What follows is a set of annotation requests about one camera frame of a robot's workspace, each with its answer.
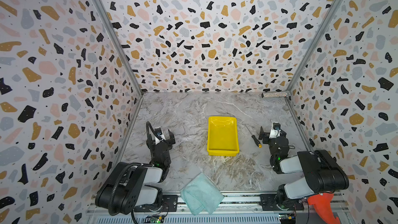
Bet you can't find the black yellow handled screwdriver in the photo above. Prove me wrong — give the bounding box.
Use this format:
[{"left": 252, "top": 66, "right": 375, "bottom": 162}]
[{"left": 246, "top": 126, "right": 262, "bottom": 148}]

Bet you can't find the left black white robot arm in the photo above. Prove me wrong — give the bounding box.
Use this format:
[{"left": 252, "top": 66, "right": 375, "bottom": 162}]
[{"left": 95, "top": 128, "right": 176, "bottom": 216}]

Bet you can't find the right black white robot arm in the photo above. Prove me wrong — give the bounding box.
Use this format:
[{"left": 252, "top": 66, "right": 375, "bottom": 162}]
[{"left": 252, "top": 122, "right": 349, "bottom": 210}]

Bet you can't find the yellow plastic bin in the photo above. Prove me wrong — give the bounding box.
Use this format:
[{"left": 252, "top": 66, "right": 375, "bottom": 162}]
[{"left": 207, "top": 116, "right": 239, "bottom": 157}]

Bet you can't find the glittery silver cylinder roll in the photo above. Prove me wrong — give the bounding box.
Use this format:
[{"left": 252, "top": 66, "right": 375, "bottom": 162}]
[{"left": 261, "top": 91, "right": 291, "bottom": 98}]

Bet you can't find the light green folded cloth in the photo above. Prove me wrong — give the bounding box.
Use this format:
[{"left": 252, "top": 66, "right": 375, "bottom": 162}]
[{"left": 180, "top": 173, "right": 224, "bottom": 216}]

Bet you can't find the green circuit board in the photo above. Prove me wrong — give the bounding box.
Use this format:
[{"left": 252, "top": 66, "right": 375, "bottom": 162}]
[{"left": 143, "top": 215, "right": 165, "bottom": 224}]

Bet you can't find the red orange plastic object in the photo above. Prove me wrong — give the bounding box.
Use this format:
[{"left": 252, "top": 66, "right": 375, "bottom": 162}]
[{"left": 307, "top": 193, "right": 341, "bottom": 224}]

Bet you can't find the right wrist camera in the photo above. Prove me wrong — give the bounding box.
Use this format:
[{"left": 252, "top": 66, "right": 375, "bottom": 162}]
[{"left": 269, "top": 122, "right": 281, "bottom": 139}]

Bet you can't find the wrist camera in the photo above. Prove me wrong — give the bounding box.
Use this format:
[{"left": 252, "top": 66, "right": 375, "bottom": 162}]
[
  {"left": 269, "top": 122, "right": 281, "bottom": 139},
  {"left": 154, "top": 128, "right": 164, "bottom": 145}
]

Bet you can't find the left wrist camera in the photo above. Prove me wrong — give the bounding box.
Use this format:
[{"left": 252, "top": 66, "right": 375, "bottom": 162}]
[{"left": 154, "top": 128, "right": 164, "bottom": 145}]

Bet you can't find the black corrugated cable hose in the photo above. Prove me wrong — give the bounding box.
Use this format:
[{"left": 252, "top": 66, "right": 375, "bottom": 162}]
[{"left": 108, "top": 162, "right": 153, "bottom": 216}]

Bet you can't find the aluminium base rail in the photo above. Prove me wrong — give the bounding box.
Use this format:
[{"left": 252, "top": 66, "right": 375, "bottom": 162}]
[{"left": 85, "top": 191, "right": 353, "bottom": 224}]

